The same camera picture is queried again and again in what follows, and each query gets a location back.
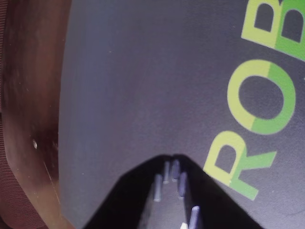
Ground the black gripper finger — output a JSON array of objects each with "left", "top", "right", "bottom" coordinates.
[
  {"left": 82, "top": 154, "right": 172, "bottom": 229},
  {"left": 171, "top": 154, "right": 263, "bottom": 229}
]

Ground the brown ribbed fabric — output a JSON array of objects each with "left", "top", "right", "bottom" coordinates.
[{"left": 0, "top": 0, "right": 47, "bottom": 229}]

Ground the black mat with WOWROBO print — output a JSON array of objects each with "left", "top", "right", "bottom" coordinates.
[{"left": 57, "top": 0, "right": 305, "bottom": 229}]

